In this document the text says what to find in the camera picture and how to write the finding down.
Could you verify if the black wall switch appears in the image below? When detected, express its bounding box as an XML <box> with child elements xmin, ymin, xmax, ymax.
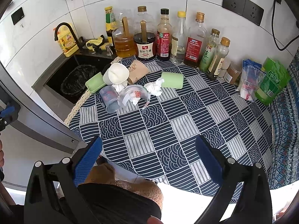
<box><xmin>11</xmin><ymin>7</ymin><xmax>24</xmax><ymax>25</ymax></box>

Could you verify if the black faucet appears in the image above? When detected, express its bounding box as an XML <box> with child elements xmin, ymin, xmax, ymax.
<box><xmin>53</xmin><ymin>25</ymin><xmax>84</xmax><ymax>57</ymax></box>

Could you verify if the soy sauce jug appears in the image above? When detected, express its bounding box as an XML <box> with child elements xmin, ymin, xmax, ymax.
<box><xmin>133</xmin><ymin>6</ymin><xmax>156</xmax><ymax>60</ymax></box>

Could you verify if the large cooking oil jug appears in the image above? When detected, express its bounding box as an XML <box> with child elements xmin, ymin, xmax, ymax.
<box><xmin>112</xmin><ymin>10</ymin><xmax>136</xmax><ymax>58</ymax></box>

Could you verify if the black sink basin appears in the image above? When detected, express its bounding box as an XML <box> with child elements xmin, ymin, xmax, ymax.
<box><xmin>32</xmin><ymin>52</ymin><xmax>116</xmax><ymax>104</ymax></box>

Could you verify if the clear plastic cup with tissue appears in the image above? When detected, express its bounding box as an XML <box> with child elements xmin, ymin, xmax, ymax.
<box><xmin>118</xmin><ymin>84</ymin><xmax>150</xmax><ymax>112</ymax></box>

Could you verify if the brown paper cup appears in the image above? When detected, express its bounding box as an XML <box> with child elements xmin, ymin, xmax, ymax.
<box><xmin>127</xmin><ymin>60</ymin><xmax>149</xmax><ymax>84</ymax></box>

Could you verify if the clear yellow-cap bottle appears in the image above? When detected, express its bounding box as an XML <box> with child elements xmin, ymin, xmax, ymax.
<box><xmin>170</xmin><ymin>11</ymin><xmax>187</xmax><ymax>65</ymax></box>

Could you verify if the green paper cup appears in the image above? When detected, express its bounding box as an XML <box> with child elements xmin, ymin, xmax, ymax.
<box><xmin>161</xmin><ymin>72</ymin><xmax>184</xmax><ymax>89</ymax></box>
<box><xmin>85</xmin><ymin>72</ymin><xmax>106</xmax><ymax>93</ymax></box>

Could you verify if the navy patterned tablecloth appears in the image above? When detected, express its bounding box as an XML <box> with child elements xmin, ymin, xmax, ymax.
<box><xmin>66</xmin><ymin>59</ymin><xmax>273</xmax><ymax>196</ymax></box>

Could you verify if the red-label vinegar bottle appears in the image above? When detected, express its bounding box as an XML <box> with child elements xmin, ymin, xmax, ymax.
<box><xmin>157</xmin><ymin>8</ymin><xmax>172</xmax><ymax>61</ymax></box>

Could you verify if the yellow dish soap bottle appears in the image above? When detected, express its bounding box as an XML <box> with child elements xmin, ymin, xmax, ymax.
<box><xmin>57</xmin><ymin>25</ymin><xmax>79</xmax><ymax>57</ymax></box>

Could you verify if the black power cable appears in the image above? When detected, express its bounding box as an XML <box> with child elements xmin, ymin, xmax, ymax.
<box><xmin>271</xmin><ymin>0</ymin><xmax>299</xmax><ymax>52</ymax></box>

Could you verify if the small gold-cap sauce bottle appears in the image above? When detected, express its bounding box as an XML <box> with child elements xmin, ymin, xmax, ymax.
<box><xmin>207</xmin><ymin>37</ymin><xmax>231</xmax><ymax>80</ymax></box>

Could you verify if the green sugar bag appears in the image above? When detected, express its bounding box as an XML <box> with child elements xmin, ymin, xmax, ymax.
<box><xmin>255</xmin><ymin>57</ymin><xmax>291</xmax><ymax>106</ymax></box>

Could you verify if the spice jar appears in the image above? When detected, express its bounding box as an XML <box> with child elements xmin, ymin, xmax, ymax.
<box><xmin>224</xmin><ymin>62</ymin><xmax>242</xmax><ymax>84</ymax></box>

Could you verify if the green-label bottle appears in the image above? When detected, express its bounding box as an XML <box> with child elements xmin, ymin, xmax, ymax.
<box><xmin>199</xmin><ymin>28</ymin><xmax>220</xmax><ymax>72</ymax></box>

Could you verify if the white paper cup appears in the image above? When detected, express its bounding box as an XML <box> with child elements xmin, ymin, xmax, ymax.
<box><xmin>103</xmin><ymin>63</ymin><xmax>130</xmax><ymax>85</ymax></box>

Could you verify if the yellow-label dark bottle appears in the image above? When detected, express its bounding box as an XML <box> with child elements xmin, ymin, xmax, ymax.
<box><xmin>104</xmin><ymin>6</ymin><xmax>117</xmax><ymax>48</ymax></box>

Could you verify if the blue patterned curtain cloth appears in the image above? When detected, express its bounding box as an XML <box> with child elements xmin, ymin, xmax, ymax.
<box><xmin>269</xmin><ymin>53</ymin><xmax>299</xmax><ymax>190</ymax></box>

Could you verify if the black wall socket pair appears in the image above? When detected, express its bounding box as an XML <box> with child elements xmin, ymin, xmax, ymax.
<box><xmin>222</xmin><ymin>0</ymin><xmax>264</xmax><ymax>26</ymax></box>

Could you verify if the black trash bag bin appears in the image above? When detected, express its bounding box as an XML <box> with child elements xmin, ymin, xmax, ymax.
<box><xmin>61</xmin><ymin>65</ymin><xmax>97</xmax><ymax>96</ymax></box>

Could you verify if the red-label gold-cap bottle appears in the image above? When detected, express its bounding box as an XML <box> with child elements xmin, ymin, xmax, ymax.
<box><xmin>184</xmin><ymin>12</ymin><xmax>207</xmax><ymax>68</ymax></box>

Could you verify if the yellow grey cleaning cloth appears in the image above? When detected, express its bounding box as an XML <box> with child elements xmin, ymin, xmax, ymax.
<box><xmin>85</xmin><ymin>35</ymin><xmax>110</xmax><ymax>54</ymax></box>

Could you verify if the white tissue small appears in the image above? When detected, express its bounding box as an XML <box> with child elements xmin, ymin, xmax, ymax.
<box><xmin>112</xmin><ymin>81</ymin><xmax>128</xmax><ymax>94</ymax></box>

